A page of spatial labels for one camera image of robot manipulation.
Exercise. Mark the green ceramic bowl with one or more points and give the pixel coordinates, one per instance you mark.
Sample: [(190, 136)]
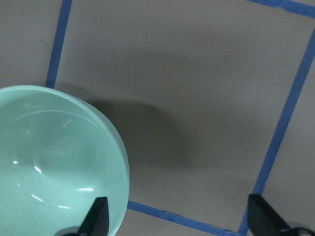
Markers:
[(58, 154)]

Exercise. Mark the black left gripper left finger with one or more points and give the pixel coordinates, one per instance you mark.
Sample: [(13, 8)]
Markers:
[(96, 222)]

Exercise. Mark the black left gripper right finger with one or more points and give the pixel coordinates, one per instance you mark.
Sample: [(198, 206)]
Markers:
[(263, 220)]

